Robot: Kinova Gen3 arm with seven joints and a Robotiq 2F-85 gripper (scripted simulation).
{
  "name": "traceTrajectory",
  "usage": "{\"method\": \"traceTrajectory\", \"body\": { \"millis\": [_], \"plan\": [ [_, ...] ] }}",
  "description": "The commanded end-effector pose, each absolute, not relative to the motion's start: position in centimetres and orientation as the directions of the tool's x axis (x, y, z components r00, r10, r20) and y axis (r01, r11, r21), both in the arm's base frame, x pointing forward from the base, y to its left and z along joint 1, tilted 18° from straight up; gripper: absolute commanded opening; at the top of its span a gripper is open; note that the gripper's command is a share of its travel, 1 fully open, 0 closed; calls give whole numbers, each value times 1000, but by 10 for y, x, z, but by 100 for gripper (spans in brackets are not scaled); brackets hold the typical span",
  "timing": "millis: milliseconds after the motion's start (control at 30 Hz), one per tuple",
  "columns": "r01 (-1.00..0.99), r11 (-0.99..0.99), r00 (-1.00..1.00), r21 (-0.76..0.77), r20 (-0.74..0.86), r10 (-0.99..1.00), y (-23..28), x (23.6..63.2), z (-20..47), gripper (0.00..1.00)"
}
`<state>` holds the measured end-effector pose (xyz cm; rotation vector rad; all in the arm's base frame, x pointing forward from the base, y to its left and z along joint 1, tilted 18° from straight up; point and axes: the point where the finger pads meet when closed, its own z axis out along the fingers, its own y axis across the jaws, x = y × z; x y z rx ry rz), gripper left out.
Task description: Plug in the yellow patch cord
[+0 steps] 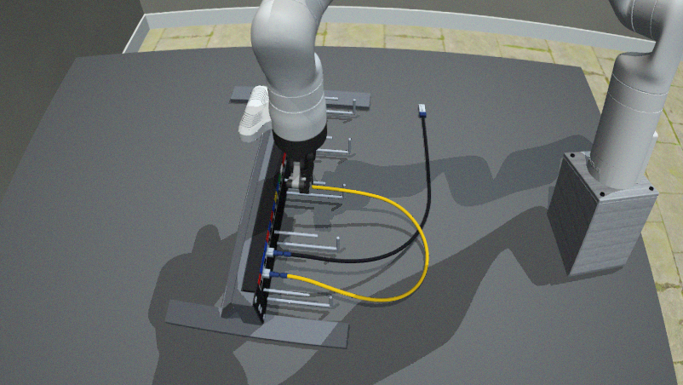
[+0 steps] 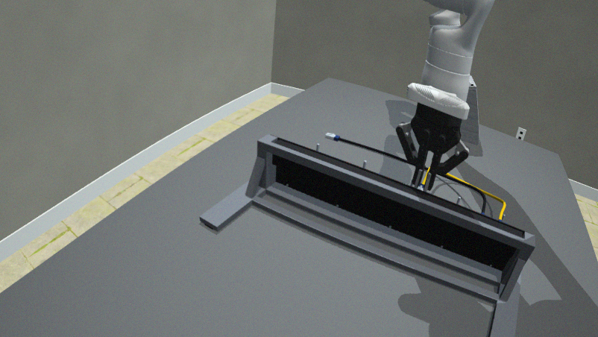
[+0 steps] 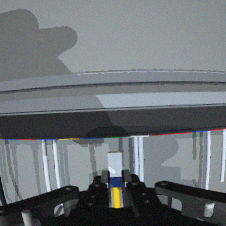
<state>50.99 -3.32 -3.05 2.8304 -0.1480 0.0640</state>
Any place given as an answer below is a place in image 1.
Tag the yellow patch cord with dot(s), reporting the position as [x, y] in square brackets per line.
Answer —
[365, 298]

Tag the black cable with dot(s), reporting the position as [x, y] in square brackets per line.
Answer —
[320, 258]

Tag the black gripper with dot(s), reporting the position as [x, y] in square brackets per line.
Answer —
[301, 154]

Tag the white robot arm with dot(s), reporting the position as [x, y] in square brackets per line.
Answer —
[283, 36]

